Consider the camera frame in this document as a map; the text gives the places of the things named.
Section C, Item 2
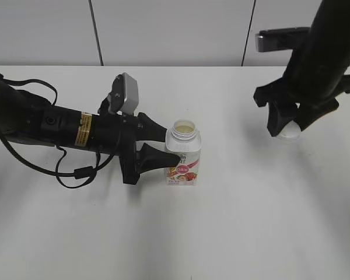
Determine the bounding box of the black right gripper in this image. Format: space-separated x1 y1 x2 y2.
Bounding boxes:
253 75 350 137

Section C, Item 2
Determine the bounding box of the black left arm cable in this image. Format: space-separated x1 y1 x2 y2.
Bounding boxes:
0 78 117 189

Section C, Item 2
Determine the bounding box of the white screw cap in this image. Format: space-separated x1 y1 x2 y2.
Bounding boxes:
276 121 302 142

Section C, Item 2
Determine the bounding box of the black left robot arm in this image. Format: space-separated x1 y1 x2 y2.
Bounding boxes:
0 73 180 185

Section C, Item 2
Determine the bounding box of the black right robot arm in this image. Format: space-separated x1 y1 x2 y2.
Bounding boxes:
253 1 350 137

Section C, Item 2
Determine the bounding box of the white strawberry drink carton bottle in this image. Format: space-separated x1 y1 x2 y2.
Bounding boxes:
164 120 201 186

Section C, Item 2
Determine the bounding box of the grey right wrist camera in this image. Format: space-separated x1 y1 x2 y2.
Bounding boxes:
255 27 310 53

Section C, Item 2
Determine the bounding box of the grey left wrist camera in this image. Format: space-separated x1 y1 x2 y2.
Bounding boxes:
108 72 139 115

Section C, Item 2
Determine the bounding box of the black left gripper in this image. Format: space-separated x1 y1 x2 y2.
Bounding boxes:
91 99 180 184

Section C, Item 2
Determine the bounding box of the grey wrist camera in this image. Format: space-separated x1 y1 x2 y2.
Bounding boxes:
108 72 139 115
255 27 310 53

